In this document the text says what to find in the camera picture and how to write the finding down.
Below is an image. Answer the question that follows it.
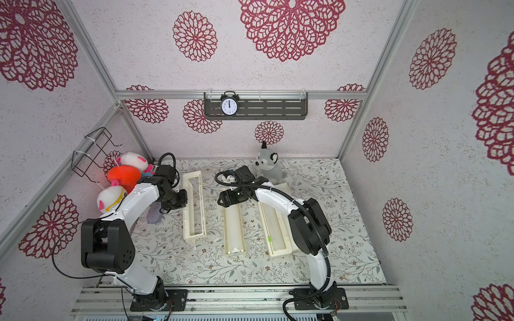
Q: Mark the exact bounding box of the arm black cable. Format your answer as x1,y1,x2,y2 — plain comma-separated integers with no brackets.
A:
213,170,332,321
51,224,105,280

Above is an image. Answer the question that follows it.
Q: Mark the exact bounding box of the grey plush toy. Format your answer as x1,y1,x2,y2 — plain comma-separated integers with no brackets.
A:
255,140,283,185

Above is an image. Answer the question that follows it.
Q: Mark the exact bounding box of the black alarm clock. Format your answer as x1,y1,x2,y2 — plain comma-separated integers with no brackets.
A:
220,90,240,116

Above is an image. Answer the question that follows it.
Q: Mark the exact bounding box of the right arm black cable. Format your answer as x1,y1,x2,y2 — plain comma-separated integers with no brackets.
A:
213,170,332,321

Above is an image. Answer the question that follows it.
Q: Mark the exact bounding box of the grey wall shelf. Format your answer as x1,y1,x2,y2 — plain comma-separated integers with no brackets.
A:
203,92,309,120

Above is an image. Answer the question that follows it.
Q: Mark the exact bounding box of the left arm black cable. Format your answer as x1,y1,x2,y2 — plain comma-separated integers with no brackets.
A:
51,224,105,280

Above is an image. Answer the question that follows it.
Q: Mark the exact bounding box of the cream dispenser base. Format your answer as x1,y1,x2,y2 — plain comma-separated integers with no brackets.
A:
256,183,300,258

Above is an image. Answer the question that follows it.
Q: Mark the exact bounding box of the red plush toy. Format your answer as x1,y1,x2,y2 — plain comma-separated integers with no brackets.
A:
107,165,141,193

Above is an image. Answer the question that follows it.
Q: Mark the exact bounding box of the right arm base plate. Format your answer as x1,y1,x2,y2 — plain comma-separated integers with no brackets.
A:
294,286,349,310

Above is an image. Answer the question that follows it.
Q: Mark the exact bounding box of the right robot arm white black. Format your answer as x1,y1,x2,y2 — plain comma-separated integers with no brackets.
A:
214,166,337,295

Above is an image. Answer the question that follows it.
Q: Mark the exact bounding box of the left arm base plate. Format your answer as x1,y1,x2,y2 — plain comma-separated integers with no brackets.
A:
129,289,189,312

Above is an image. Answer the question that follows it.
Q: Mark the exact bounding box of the floral table mat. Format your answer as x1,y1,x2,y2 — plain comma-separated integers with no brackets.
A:
131,159,386,285

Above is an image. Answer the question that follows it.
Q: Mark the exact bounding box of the black wire basket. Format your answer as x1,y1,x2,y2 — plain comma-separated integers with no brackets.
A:
70,127,123,183

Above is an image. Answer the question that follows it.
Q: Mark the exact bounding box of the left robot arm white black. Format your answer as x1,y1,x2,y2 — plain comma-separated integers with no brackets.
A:
81,165,187,298

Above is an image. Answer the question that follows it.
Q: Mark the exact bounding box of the white pink plush top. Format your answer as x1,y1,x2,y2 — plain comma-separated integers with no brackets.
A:
115,152,154,174

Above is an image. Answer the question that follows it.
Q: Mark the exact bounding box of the cream dispenser lid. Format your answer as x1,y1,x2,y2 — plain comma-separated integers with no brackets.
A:
182,171,207,245

